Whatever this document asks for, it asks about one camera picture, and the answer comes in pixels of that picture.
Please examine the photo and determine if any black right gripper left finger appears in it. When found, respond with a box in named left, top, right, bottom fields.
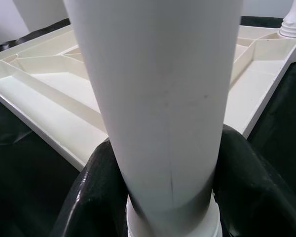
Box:
left=50, top=137, right=129, bottom=237

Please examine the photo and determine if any black tablecloth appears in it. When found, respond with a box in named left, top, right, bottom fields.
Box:
left=0, top=16, right=296, bottom=237

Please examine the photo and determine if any white plastic table leg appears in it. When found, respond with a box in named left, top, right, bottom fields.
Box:
left=63, top=0, right=244, bottom=237
left=278, top=0, right=296, bottom=40

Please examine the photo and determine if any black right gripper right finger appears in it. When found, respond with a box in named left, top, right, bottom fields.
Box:
left=213, top=123, right=296, bottom=237

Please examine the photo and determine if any white plastic table top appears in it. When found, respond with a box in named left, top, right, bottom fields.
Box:
left=0, top=23, right=296, bottom=171

